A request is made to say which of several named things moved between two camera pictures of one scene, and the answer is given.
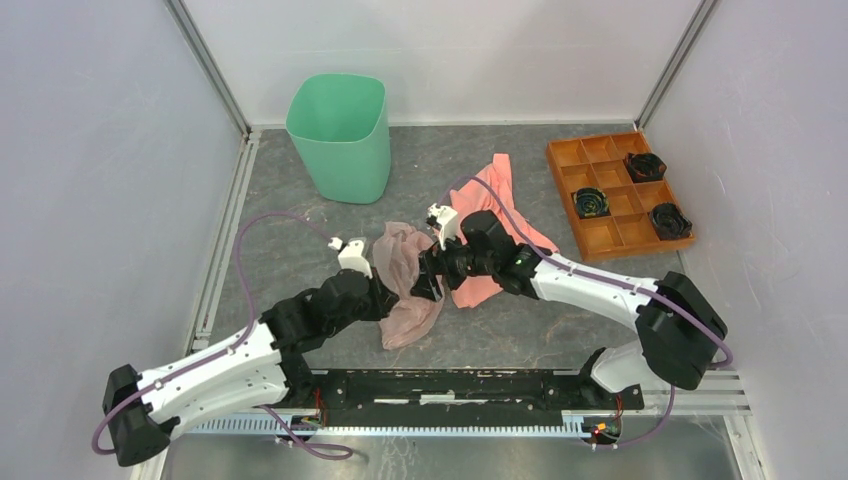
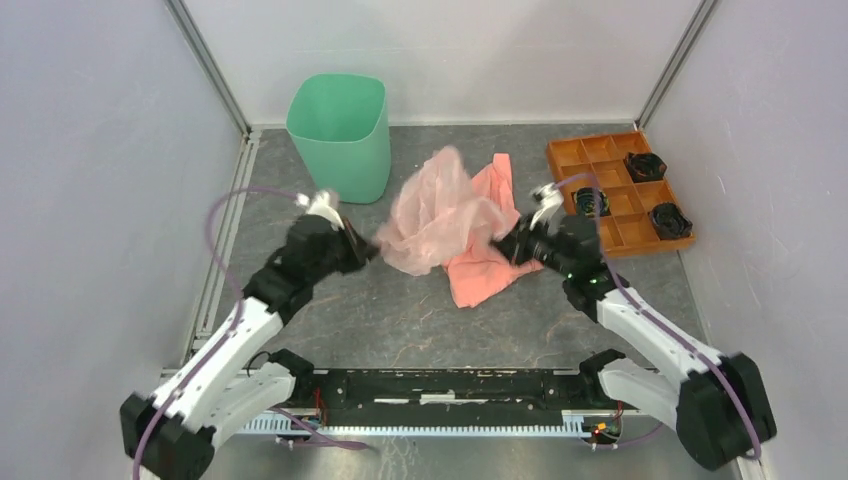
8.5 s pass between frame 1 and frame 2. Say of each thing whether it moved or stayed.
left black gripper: moved
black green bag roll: stayed
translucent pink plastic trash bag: moved
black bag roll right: stayed
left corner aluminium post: stayed
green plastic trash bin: stayed
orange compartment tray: stayed
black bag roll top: stayed
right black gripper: moved
